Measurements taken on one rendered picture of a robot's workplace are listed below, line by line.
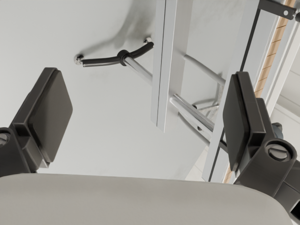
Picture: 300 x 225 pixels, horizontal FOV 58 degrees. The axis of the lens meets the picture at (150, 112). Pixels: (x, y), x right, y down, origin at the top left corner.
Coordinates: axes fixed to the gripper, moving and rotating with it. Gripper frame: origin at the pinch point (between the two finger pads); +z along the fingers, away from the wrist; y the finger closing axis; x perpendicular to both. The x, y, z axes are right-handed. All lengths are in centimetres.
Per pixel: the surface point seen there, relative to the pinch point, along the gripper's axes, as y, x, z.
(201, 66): 13, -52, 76
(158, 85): -4, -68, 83
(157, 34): -5, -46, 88
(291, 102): 106, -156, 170
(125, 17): -25, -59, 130
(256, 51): 23, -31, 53
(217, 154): 19, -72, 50
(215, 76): 17, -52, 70
